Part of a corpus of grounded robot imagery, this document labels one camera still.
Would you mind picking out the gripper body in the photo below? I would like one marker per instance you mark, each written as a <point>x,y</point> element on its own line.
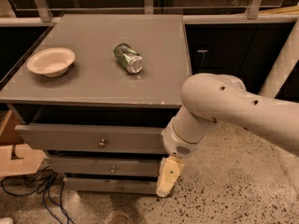
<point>177,144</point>

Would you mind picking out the grey middle drawer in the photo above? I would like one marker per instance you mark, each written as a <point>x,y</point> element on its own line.
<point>104,166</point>

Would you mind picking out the metal railing with glass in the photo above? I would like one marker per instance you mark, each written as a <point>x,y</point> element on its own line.
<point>47,12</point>

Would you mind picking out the grey top drawer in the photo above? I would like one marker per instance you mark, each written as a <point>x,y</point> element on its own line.
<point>85,138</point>

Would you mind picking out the grey drawer cabinet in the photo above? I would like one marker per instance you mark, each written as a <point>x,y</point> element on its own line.
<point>96,90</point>

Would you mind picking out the wooden board piece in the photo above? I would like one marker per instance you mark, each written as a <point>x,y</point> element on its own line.
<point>16,157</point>

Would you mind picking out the grey drawer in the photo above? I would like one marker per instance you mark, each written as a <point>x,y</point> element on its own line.
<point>111,185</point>
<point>104,166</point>
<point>85,138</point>

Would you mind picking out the grey bottom drawer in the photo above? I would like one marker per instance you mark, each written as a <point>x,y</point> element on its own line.
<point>111,185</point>

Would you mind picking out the white paper bowl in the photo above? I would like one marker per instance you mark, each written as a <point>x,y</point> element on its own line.
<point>52,62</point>

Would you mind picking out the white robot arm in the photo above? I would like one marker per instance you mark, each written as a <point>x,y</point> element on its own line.
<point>208,99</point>

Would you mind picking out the dark cabinet behind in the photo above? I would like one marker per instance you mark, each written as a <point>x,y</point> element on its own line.
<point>246,50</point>

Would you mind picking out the brown shoe tip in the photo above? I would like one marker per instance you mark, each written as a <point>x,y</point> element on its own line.
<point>120,219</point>

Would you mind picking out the green soda can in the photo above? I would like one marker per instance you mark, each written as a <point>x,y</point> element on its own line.
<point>128,58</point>

